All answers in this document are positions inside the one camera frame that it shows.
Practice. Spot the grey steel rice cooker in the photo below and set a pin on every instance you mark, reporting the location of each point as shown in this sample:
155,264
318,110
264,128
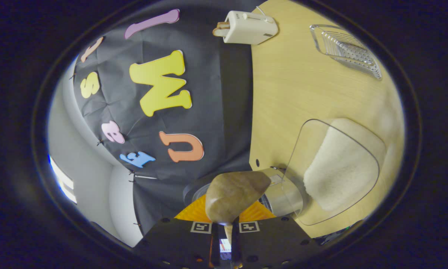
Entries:
283,198

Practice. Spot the black backdrop cloth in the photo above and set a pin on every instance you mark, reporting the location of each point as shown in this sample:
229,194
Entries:
209,112

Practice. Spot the ceiling light panel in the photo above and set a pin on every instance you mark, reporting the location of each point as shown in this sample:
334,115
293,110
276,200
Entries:
64,181

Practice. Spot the bread slice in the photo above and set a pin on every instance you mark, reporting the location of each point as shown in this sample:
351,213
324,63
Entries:
220,29

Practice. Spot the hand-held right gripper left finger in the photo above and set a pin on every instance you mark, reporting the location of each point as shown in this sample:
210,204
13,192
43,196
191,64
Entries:
179,243

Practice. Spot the wooden spoon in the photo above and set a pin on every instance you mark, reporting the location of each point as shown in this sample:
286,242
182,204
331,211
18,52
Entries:
233,194

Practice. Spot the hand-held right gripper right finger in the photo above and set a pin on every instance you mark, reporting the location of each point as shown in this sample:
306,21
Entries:
272,243

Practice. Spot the white toaster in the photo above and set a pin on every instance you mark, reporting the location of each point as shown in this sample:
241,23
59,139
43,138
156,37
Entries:
250,28

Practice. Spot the clear plastic container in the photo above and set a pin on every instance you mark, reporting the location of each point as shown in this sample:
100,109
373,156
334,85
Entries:
302,149

